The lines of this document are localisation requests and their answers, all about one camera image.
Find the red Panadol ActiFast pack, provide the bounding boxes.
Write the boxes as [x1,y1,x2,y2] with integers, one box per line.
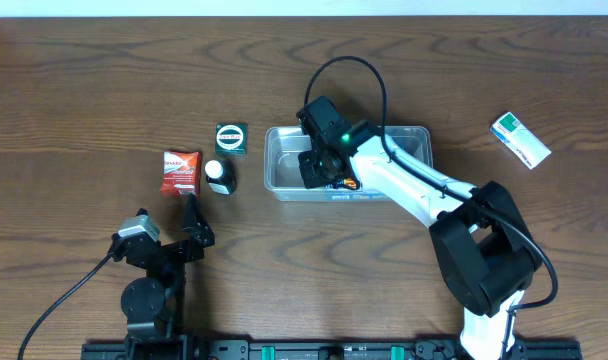
[160,151,202,196]

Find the blue Kool Fever box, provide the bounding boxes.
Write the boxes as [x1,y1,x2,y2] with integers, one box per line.
[326,178,361,191]

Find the dark syrup bottle white cap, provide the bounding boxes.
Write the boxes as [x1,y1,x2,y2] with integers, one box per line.
[204,159,237,195]

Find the green Zam-Buk box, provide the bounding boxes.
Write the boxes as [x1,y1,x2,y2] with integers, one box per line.
[215,123,248,155]

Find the white green Panadol pack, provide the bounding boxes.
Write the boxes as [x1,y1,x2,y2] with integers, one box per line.
[490,112,551,170]

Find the black mounting rail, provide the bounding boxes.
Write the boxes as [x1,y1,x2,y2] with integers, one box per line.
[81,337,583,360]

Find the black camera cable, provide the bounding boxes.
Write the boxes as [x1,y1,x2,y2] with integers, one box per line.
[16,252,116,360]
[303,55,559,312]

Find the clear plastic container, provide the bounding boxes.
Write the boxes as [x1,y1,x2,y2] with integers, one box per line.
[264,126,433,202]

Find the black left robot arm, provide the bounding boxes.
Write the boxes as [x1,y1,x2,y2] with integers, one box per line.
[108,194,215,359]

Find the black left camera cable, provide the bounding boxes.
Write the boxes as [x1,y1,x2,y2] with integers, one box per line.
[16,252,116,360]

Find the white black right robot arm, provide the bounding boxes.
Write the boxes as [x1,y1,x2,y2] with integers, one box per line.
[297,96,547,359]

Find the black right camera cable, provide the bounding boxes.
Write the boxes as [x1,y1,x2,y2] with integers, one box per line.
[303,55,559,312]

